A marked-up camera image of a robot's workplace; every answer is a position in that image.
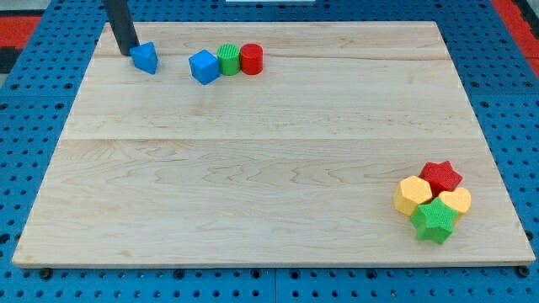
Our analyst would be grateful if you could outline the red cylinder block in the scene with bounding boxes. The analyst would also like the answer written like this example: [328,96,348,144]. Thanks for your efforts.
[240,43,264,75]

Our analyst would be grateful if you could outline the light wooden board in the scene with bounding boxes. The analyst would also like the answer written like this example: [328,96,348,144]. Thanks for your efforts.
[12,21,536,268]

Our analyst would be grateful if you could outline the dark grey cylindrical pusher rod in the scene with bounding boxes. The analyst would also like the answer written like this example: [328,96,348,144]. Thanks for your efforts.
[103,0,140,56]

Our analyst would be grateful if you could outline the blue triangular prism block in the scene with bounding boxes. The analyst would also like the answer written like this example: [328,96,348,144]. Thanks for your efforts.
[130,41,158,74]

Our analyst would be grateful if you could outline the green star block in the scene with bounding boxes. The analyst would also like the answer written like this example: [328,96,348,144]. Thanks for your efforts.
[410,198,458,245]

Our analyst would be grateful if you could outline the green cylinder block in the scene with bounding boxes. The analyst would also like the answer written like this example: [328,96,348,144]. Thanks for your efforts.
[217,44,241,76]

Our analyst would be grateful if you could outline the blue cube block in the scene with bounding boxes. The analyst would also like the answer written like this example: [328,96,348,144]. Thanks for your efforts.
[189,50,221,85]

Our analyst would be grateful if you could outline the yellow heart block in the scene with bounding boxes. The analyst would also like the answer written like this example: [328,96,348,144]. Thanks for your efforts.
[438,187,472,225]

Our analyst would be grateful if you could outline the red star block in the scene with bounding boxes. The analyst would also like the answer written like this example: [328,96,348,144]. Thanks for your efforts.
[419,161,463,196]

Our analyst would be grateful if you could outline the yellow hexagon block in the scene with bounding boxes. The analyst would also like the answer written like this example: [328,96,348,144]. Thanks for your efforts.
[392,176,433,216]

